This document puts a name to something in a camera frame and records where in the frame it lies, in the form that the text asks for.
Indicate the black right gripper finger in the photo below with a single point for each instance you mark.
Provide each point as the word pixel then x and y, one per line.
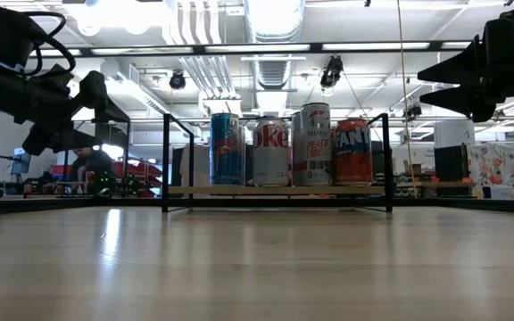
pixel 462 69
pixel 471 100

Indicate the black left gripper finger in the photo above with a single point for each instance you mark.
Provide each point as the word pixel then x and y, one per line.
pixel 56 140
pixel 96 100

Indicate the orange Fanta can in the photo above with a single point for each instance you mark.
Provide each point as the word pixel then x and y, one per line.
pixel 353 153

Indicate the blue silver Red Bull can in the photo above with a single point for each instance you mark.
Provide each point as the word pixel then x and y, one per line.
pixel 225 151

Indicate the person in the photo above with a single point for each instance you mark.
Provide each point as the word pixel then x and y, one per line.
pixel 89 165

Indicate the small background monitor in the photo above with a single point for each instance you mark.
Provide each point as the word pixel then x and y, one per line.
pixel 19 162

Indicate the black cabinet box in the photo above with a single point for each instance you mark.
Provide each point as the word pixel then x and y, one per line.
pixel 449 162

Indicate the floral printed cloth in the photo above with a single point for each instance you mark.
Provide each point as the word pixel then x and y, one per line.
pixel 498 169

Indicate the black overhead light bar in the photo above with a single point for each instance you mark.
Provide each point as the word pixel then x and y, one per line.
pixel 373 45

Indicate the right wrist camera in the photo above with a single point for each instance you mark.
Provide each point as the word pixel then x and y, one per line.
pixel 502 29

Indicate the black ceiling camera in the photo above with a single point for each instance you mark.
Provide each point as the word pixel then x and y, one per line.
pixel 333 71
pixel 177 80

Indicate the black aluminium table frame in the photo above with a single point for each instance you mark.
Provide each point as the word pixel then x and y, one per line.
pixel 462 205

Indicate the wooden shelf with black frame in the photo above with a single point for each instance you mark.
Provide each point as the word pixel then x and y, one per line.
pixel 212 190

